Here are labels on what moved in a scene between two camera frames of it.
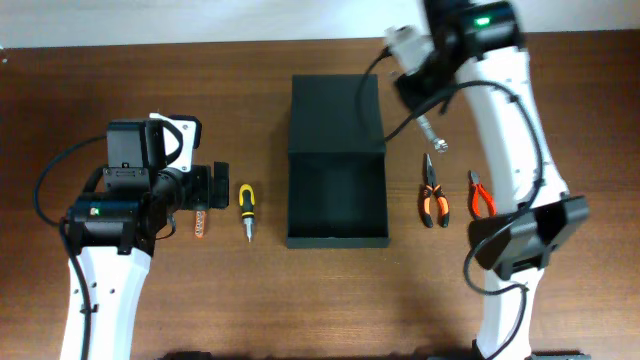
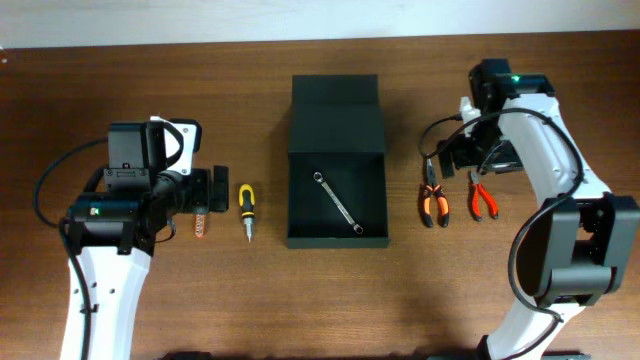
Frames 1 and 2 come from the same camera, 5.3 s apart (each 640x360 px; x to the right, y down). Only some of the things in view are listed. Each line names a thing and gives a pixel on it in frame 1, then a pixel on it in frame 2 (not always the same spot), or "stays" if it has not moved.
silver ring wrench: (440, 144) to (319, 177)
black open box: (338, 176) stays
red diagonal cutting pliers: (475, 185) stays
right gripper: (408, 92) to (506, 160)
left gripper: (203, 198) stays
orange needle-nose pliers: (431, 187) stays
